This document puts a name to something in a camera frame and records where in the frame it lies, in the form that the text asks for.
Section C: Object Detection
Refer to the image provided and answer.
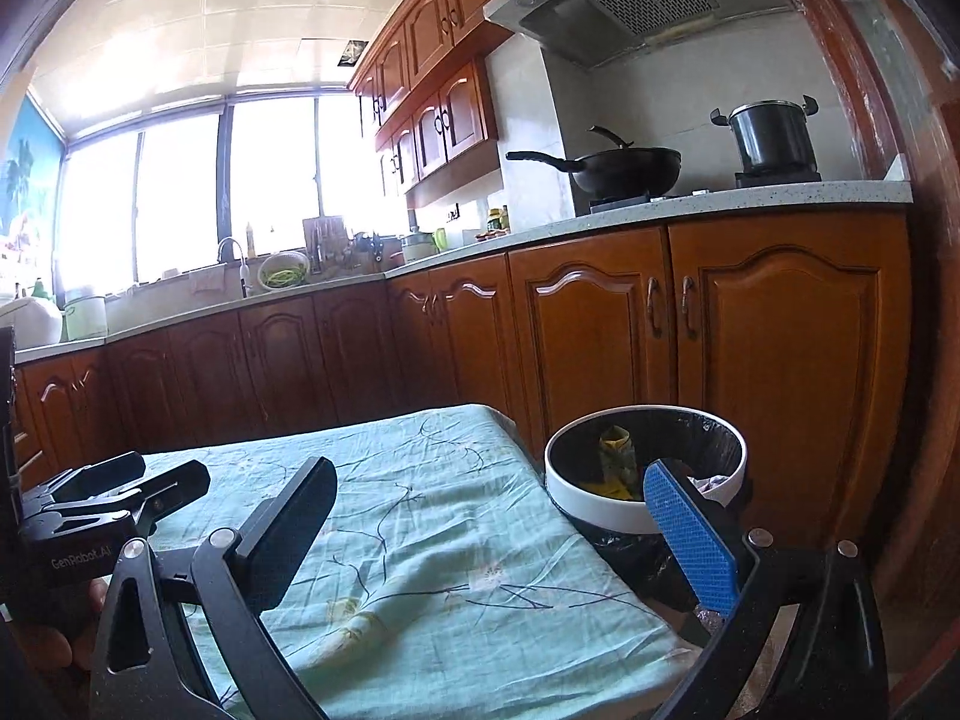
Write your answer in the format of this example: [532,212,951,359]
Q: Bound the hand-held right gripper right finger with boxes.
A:
[643,457,891,720]

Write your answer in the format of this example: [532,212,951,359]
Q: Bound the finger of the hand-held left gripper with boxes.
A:
[21,451,146,505]
[126,460,212,538]

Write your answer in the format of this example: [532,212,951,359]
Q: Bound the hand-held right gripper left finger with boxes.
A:
[88,456,339,720]

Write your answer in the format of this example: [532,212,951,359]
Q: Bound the yellow snack wrapper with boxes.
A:
[577,476,647,503]

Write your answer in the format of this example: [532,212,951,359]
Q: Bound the white trash bin black bag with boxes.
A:
[544,405,749,616]

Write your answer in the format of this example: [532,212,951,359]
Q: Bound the green yellow spout pouch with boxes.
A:
[598,426,638,482]

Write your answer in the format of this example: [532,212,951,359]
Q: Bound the person's left hand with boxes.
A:
[13,576,110,676]

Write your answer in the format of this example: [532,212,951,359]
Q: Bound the light green floral tablecloth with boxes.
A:
[139,403,710,720]

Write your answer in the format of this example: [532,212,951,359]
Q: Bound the pale green enamel pot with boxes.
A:
[62,294,110,341]

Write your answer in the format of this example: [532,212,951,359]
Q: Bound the white rice cooker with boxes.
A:
[0,296,65,350]

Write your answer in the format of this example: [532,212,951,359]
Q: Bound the chrome faucet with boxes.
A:
[216,236,253,298]

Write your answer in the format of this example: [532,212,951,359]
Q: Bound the row of wooden lower cabinets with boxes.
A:
[11,210,914,541]

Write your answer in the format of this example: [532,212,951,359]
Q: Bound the row of wooden cabinets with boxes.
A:
[349,0,593,211]
[11,210,914,541]

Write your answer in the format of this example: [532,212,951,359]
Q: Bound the white colander green vegetables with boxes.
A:
[257,249,313,290]

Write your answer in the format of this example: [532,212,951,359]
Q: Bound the wooden knife block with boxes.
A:
[302,215,350,272]

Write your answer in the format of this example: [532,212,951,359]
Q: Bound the kitchen window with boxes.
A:
[56,86,410,293]

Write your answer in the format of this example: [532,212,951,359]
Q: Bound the white lidded pot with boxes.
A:
[401,231,440,268]

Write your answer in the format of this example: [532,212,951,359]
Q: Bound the speckled grey countertop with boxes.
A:
[11,180,916,365]

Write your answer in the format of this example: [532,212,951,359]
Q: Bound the black gas stove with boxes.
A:
[589,171,823,215]

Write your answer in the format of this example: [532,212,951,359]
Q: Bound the black wok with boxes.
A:
[506,126,683,197]

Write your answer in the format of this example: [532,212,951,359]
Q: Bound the black cooking pot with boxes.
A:
[710,95,820,175]

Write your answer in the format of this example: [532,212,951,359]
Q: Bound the row of wooden upper cabinets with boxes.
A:
[349,0,593,211]

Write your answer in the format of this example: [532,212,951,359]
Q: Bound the steel range hood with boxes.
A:
[482,0,800,70]

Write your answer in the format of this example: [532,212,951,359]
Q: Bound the blue palm tree wall poster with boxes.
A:
[0,90,65,271]

